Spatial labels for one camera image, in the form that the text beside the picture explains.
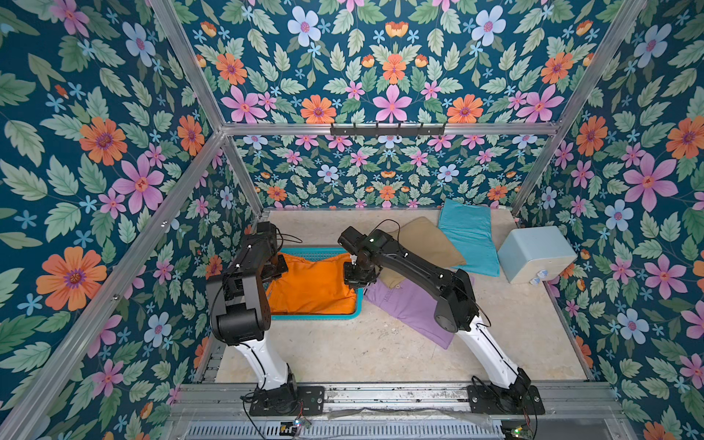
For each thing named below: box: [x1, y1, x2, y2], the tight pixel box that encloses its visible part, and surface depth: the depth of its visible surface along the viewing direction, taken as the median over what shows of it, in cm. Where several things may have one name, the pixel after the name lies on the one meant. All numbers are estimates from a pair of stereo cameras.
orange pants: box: [266, 253, 357, 315], surface depth 93 cm
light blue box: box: [496, 225, 579, 285], surface depth 92 cm
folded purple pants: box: [363, 279, 456, 350], surface depth 92 cm
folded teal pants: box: [438, 198, 501, 277], surface depth 111 cm
